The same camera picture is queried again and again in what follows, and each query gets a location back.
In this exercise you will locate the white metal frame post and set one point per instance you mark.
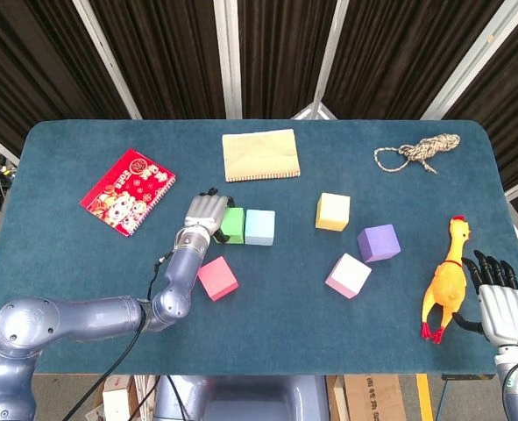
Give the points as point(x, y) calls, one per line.
point(473, 57)
point(332, 44)
point(229, 57)
point(107, 57)

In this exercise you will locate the green foam cube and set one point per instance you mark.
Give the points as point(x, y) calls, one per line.
point(234, 226)

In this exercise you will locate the pink foam cube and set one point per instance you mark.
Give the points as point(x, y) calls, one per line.
point(348, 276)

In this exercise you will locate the brown printed cardboard box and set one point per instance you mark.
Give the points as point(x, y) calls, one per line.
point(372, 399)

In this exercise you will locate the teal felt table cover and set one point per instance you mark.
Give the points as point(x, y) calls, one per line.
point(285, 333)

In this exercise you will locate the dark brown pleated curtain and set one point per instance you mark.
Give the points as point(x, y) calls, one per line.
point(175, 57)

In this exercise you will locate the purple foam cube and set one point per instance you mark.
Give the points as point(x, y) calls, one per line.
point(379, 243)

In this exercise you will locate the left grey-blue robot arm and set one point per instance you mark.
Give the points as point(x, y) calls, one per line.
point(87, 316)

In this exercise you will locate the grey-blue robot torso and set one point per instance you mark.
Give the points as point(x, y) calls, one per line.
point(250, 399)

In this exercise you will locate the red foam cube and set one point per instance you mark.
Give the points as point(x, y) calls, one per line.
point(219, 280)

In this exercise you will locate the pale yellow spiral notebook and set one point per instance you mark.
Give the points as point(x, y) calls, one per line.
point(260, 153)

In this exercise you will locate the yellow foam cube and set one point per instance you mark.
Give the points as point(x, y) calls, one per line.
point(332, 212)

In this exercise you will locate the red spiral notebook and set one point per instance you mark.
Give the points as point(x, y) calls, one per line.
point(122, 184)

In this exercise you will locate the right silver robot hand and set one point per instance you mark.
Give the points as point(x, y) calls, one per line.
point(506, 316)

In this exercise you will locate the light blue foam cube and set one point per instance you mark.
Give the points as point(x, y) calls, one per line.
point(259, 228)

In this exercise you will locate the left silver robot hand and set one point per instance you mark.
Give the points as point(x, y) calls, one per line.
point(203, 212)

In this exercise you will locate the white cardboard box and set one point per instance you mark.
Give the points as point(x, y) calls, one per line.
point(116, 399)

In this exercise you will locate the yellow rubber chicken toy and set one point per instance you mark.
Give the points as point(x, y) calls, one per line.
point(444, 285)

